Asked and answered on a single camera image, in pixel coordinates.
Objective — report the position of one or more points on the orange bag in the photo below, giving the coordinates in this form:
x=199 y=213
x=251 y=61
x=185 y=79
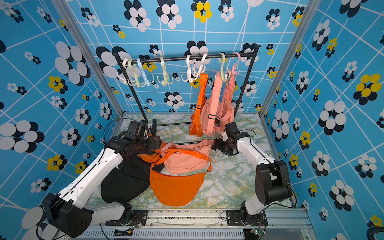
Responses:
x=148 y=156
x=176 y=191
x=195 y=128

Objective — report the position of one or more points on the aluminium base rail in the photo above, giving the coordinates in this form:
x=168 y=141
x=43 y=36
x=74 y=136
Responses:
x=204 y=224

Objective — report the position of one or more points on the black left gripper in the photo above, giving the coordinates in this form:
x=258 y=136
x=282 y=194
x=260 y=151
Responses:
x=154 y=144

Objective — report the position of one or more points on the green hook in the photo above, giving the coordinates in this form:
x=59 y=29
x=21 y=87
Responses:
x=166 y=79
x=135 y=81
x=225 y=75

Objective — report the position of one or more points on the white hook leftmost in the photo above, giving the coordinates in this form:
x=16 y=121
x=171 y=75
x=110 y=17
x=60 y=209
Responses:
x=124 y=76

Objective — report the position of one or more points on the white hook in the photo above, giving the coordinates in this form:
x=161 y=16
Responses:
x=124 y=76
x=189 y=78
x=202 y=67

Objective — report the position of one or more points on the aluminium corner post left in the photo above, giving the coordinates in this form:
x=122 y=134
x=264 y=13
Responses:
x=74 y=29

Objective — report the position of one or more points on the aluminium corner post right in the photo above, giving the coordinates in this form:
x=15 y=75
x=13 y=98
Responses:
x=289 y=54

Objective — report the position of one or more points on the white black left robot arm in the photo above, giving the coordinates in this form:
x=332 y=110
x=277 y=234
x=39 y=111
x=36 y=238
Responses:
x=80 y=204

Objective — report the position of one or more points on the light blue hook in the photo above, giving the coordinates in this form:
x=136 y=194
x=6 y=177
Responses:
x=146 y=81

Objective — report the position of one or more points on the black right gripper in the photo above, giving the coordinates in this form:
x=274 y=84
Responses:
x=217 y=145

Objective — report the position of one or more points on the aluminium corner post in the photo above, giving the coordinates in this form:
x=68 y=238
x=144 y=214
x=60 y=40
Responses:
x=289 y=54
x=74 y=29

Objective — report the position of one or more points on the black clothes rack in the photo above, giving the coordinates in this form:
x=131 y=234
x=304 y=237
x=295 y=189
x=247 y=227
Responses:
x=176 y=91

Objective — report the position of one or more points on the black bag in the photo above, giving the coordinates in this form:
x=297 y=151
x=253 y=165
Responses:
x=129 y=179

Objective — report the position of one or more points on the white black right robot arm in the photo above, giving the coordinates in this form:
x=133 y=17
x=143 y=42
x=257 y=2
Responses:
x=272 y=181

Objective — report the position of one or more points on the pink bag large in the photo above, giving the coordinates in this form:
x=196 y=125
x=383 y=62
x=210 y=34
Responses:
x=210 y=117

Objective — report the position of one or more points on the pink hook rightmost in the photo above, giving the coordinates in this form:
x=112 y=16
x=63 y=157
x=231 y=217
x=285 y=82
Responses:
x=235 y=65

